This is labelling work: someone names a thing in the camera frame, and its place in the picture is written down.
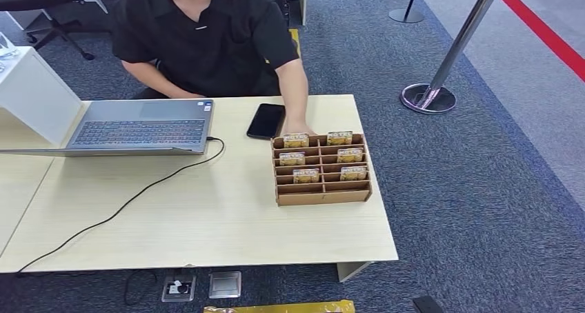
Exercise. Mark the person's left hand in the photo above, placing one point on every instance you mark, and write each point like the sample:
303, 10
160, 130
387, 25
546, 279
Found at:
297, 128

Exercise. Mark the black smartphone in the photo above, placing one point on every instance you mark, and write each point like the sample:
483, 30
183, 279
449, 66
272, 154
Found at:
266, 121

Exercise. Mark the cardboard card holder box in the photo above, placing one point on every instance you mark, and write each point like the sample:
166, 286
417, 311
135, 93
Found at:
324, 196

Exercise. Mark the person's left forearm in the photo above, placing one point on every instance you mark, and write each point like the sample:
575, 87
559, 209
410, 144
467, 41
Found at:
293, 91

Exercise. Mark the person's right forearm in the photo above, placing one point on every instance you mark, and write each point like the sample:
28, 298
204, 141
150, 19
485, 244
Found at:
155, 80

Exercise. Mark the person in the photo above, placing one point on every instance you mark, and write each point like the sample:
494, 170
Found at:
201, 37

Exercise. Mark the white cabinet panel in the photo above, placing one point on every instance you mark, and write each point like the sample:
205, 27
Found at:
303, 2

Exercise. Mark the beige desk leg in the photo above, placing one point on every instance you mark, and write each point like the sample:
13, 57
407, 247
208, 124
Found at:
349, 270

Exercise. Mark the grey laptop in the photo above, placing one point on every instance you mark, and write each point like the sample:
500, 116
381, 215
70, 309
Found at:
141, 128

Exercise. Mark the closed floor socket cover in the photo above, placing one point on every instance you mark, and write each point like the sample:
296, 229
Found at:
225, 285

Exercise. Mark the gold foil strip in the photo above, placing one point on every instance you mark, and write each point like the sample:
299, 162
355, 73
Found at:
292, 307

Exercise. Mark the open floor socket box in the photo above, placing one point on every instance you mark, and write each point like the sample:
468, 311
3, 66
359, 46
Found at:
179, 288

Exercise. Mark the white angled stand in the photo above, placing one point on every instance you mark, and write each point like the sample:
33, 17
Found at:
36, 96

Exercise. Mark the red barrier belt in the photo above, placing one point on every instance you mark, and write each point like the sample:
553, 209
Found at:
544, 32

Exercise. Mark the black office chair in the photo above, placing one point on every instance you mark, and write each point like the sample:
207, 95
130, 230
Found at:
41, 0

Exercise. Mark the clear plastic object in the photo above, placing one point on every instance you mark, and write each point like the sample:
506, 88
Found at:
5, 48

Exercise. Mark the black stanchion post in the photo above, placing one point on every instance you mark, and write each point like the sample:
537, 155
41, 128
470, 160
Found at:
407, 14

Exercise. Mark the chrome stanchion post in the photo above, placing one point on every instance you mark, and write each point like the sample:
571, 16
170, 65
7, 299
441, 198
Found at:
450, 59

